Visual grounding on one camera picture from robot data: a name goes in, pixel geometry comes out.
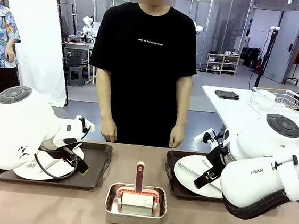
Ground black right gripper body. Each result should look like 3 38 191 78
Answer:
204 144 230 177

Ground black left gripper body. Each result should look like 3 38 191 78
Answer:
38 143 81 166

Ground dark brown serving tray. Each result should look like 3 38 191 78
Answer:
161 148 231 204
0 132 114 193

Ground silver table knife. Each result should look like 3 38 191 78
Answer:
38 158 60 177
176 162 201 177

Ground white round plate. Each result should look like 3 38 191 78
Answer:
13 139 85 186
170 152 228 200

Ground pink lint roller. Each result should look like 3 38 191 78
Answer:
115 159 162 210

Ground man's left forearm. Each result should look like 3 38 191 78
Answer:
171 99 190 131

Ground man's right forearm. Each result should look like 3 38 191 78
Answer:
94 92 120 125

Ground man's right hand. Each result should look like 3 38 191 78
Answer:
99 119 119 143

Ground man's left hand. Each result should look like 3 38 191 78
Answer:
168 125 185 150

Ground white side table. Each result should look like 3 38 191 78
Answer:
197 84 299 146

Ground folded black cloth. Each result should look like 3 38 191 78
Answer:
214 89 240 102

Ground rectangular metal tin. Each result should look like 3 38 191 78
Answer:
102 181 170 224

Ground grey plastic stool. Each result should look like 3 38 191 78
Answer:
65 65 87 88

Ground wooden shoe rack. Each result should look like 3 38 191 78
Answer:
205 52 241 77

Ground black bags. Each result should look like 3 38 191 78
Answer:
239 46 262 70

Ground cluttered background workbench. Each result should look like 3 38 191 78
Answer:
59 35 97 85

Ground man in black t-shirt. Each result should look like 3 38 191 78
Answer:
81 0 206 151

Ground white hanging curtain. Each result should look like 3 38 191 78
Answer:
0 0 79 109

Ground grey door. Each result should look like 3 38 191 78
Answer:
262 8 299 86

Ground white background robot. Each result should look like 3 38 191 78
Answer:
80 15 98 43
192 20 204 35

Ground black tripod stand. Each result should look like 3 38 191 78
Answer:
253 24 281 92

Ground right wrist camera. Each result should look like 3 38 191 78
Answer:
193 126 219 148

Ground black right arm cable sleeve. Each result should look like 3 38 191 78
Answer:
220 173 299 224

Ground white wire dish rack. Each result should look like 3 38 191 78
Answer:
246 85 299 126

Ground white cable strap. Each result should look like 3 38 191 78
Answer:
271 153 299 202

